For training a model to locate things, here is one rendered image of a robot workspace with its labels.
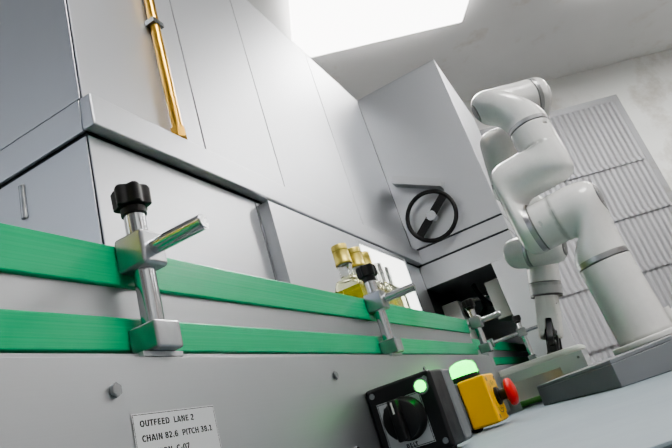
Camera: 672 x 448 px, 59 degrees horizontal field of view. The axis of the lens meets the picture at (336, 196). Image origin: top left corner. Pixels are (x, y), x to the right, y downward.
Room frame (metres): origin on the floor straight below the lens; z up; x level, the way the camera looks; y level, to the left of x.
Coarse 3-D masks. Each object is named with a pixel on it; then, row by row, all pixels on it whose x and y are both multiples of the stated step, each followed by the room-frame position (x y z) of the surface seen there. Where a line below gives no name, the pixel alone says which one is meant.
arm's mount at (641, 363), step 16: (624, 352) 1.08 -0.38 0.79; (640, 352) 0.91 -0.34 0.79; (656, 352) 0.91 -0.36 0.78; (592, 368) 0.96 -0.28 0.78; (608, 368) 0.91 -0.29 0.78; (624, 368) 0.90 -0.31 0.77; (640, 368) 0.91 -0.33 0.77; (656, 368) 0.91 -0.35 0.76; (544, 384) 1.17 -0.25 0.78; (560, 384) 1.10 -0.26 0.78; (576, 384) 1.04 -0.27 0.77; (592, 384) 0.98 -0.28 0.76; (608, 384) 0.93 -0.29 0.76; (624, 384) 0.90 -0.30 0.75; (544, 400) 1.20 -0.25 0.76; (560, 400) 1.13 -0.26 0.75
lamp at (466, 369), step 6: (468, 360) 0.97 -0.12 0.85; (456, 366) 0.96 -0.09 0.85; (462, 366) 0.96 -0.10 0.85; (468, 366) 0.96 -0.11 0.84; (474, 366) 0.97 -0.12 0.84; (450, 372) 0.97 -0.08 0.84; (456, 372) 0.96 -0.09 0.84; (462, 372) 0.96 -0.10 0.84; (468, 372) 0.96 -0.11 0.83; (474, 372) 0.96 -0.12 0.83; (456, 378) 0.97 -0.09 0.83; (462, 378) 0.96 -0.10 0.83; (468, 378) 0.96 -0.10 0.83
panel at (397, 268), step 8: (368, 248) 1.73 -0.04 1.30; (376, 256) 1.78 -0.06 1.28; (384, 256) 1.85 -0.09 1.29; (384, 264) 1.82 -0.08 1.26; (392, 264) 1.90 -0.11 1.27; (400, 264) 1.98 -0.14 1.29; (392, 272) 1.87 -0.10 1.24; (400, 272) 1.95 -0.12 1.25; (400, 280) 1.92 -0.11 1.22; (408, 280) 2.01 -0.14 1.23; (408, 296) 1.95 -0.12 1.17; (416, 296) 2.03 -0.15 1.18; (416, 304) 2.00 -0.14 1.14
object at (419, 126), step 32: (384, 96) 2.25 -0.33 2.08; (416, 96) 2.21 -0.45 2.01; (448, 96) 2.16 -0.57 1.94; (384, 128) 2.27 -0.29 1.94; (416, 128) 2.22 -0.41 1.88; (448, 128) 2.18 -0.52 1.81; (384, 160) 2.28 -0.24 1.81; (416, 160) 2.24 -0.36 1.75; (448, 160) 2.20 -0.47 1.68; (480, 160) 2.24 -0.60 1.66; (416, 192) 2.26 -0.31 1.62; (448, 192) 2.22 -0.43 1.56; (480, 192) 2.18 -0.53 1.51; (480, 224) 2.19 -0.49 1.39; (448, 256) 2.25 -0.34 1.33; (480, 256) 2.21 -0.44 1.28; (448, 288) 2.41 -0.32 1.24; (480, 288) 2.65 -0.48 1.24
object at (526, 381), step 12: (552, 360) 1.39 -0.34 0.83; (564, 360) 1.38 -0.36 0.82; (576, 360) 1.37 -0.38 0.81; (588, 360) 1.43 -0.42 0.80; (516, 372) 1.41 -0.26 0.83; (528, 372) 1.41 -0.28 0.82; (540, 372) 1.40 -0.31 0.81; (552, 372) 1.39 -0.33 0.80; (564, 372) 1.38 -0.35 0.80; (516, 384) 1.42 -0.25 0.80; (528, 384) 1.41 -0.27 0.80; (540, 384) 1.40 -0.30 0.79; (528, 396) 1.42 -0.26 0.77; (516, 408) 1.43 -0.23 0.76
